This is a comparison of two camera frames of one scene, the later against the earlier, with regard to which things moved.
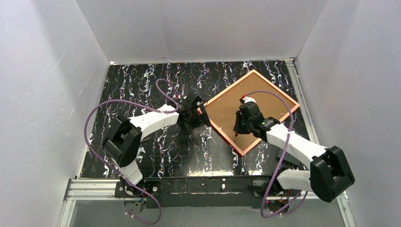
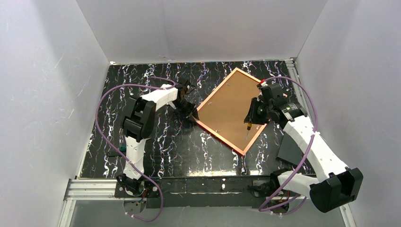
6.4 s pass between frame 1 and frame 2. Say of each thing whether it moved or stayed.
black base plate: stayed
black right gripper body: moved
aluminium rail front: stayed
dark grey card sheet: stayed
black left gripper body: moved
